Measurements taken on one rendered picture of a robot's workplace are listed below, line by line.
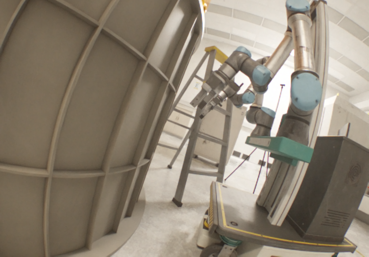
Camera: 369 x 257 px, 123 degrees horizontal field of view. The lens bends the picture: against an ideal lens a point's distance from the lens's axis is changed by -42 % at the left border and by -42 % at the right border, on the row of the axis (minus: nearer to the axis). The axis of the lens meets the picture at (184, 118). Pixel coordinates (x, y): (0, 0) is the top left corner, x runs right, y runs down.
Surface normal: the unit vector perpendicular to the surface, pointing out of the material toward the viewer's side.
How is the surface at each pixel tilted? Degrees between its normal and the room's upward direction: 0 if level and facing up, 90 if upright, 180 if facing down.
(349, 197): 90
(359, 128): 90
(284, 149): 90
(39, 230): 90
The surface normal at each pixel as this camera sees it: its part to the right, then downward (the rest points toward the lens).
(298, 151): -0.15, -0.09
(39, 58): 0.76, 0.27
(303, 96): -0.54, -0.11
